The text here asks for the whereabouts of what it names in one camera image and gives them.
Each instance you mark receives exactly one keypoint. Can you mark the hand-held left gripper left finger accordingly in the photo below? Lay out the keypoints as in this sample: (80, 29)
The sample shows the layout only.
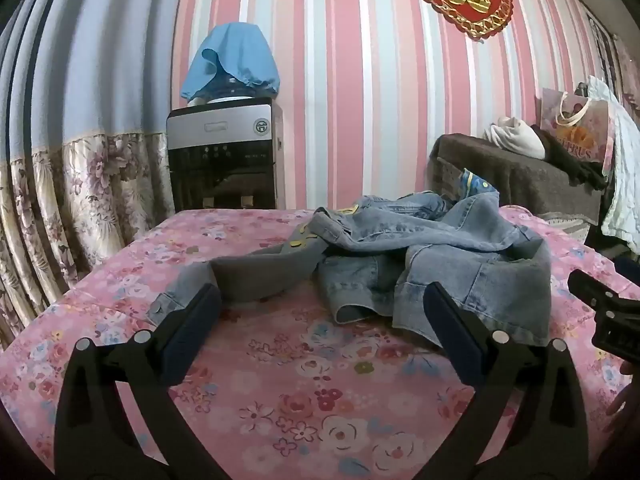
(192, 330)

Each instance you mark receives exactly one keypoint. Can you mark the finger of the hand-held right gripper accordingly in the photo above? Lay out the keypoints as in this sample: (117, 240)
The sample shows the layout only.
(595, 292)

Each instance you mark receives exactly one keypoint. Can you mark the pink floral bedsheet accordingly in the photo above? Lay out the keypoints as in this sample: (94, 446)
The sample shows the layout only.
(300, 385)

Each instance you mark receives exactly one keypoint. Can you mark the person's right hand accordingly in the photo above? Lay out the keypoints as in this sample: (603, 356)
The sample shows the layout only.
(627, 400)

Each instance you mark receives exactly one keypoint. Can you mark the silver black water dispenser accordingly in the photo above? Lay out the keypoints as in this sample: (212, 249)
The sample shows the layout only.
(225, 160)

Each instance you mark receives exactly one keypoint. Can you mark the blue floral curtain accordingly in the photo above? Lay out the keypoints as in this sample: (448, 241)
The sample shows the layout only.
(75, 185)

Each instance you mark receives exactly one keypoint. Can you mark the blue denim jacket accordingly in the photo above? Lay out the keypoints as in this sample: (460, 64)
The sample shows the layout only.
(450, 245)

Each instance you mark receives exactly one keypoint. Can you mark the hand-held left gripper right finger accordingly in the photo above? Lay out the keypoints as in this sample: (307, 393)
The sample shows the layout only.
(457, 345)

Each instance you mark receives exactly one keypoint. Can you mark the white quilted cloth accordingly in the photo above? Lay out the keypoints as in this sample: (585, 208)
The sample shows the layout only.
(622, 180)

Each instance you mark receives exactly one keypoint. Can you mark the white folded cloth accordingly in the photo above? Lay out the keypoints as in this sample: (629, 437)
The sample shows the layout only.
(515, 137)

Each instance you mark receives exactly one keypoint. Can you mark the blue cloth cover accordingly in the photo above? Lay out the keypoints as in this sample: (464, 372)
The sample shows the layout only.
(235, 50)

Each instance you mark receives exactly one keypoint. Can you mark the pink floral gift bag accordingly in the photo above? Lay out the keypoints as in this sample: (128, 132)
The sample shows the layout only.
(580, 130)

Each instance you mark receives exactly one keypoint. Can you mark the dark brown cloth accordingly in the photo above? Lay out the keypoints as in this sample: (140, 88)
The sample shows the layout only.
(570, 157)

